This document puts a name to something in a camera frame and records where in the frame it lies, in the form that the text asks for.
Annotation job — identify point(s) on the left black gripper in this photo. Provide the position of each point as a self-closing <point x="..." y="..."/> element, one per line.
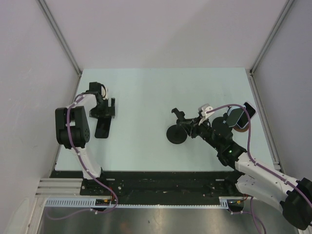
<point x="109" y="110"/>

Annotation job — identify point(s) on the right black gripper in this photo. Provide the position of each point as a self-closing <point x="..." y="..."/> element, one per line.
<point x="191" y="126"/>

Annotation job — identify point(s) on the black phone stand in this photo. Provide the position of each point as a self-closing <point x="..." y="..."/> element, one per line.
<point x="223" y="125"/>
<point x="176" y="134"/>

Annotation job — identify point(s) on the black smartphone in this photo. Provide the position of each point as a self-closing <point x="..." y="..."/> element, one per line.
<point x="103" y="127"/>

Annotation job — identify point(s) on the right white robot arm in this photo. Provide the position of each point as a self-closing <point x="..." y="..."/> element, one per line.
<point x="291" y="196"/>

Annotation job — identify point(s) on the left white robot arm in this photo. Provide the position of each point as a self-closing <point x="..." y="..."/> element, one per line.
<point x="72" y="128"/>

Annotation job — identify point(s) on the brown round stand base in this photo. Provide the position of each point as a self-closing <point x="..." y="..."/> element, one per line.
<point x="241" y="130"/>

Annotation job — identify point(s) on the black-screen blue-edged phone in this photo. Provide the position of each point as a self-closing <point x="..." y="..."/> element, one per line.
<point x="243" y="122"/>

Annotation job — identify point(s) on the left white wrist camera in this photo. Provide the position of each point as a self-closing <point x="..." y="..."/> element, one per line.
<point x="104" y="92"/>

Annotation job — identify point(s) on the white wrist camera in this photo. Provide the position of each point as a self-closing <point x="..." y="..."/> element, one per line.
<point x="205" y="111"/>
<point x="104" y="92"/>

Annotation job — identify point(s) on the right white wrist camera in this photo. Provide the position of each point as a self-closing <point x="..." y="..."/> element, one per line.
<point x="205" y="111"/>

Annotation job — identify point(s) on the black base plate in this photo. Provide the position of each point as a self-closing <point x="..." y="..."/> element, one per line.
<point x="168" y="187"/>

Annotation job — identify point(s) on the grey slotted cable duct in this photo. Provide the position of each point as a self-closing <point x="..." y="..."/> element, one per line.
<point x="213" y="203"/>

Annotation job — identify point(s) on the left aluminium frame post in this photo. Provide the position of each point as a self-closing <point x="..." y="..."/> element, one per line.
<point x="58" y="34"/>

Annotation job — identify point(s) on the aluminium frame post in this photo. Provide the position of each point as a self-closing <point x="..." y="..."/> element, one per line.
<point x="277" y="25"/>
<point x="58" y="34"/>

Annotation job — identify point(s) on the right aluminium frame post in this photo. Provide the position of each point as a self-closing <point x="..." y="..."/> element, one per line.
<point x="277" y="25"/>

